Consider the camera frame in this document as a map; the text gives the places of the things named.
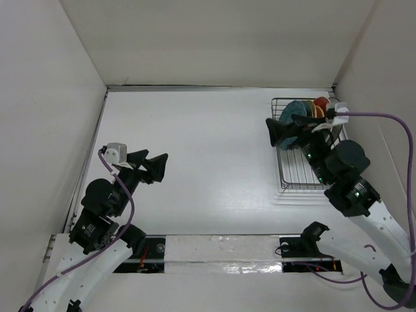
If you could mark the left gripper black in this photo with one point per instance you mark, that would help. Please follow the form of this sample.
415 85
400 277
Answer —
155 166

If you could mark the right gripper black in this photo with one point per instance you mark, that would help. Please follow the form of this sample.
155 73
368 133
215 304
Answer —
277 131

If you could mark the dark teal scalloped plate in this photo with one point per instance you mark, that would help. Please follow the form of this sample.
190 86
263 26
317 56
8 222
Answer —
294 107

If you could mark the beige bird plate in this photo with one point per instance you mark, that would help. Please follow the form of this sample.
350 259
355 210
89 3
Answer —
312 107

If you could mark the red plate blue flower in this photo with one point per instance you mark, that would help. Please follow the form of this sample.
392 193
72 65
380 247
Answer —
321 102

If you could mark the grey tree plate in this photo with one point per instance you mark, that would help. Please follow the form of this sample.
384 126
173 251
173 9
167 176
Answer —
335 132

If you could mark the light blue flower plate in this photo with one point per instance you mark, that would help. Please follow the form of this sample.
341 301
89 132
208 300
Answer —
307 109

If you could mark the orange woven plate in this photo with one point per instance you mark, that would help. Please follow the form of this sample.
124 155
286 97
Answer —
319 113

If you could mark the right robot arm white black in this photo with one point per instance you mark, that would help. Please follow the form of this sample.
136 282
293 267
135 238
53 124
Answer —
393 266

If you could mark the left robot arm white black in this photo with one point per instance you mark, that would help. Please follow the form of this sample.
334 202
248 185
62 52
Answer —
103 236

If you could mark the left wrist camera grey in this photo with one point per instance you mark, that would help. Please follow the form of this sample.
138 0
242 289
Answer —
114 153

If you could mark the black wire dish rack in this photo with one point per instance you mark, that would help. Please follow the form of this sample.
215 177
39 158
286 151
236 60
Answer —
295 173

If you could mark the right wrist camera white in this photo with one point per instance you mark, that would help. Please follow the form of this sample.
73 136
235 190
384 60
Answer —
336 115

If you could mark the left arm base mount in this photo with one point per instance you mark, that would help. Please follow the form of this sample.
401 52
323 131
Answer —
149 261

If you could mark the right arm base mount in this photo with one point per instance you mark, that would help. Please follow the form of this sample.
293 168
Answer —
300 253

